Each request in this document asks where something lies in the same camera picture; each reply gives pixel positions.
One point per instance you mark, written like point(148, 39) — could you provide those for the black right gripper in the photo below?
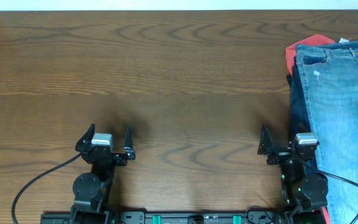
point(286, 157)

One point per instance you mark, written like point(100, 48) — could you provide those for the dark navy folded garment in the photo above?
point(299, 122)

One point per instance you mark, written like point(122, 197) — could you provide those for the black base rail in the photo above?
point(250, 216)

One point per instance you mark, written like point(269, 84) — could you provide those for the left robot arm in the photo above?
point(92, 189)

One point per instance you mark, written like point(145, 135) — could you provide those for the red folded garment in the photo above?
point(312, 41)

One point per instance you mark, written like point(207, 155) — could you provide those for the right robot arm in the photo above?
point(305, 191)

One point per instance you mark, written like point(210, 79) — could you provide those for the light blue denim jeans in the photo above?
point(329, 78)

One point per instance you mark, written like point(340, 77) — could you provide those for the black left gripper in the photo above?
point(105, 156)

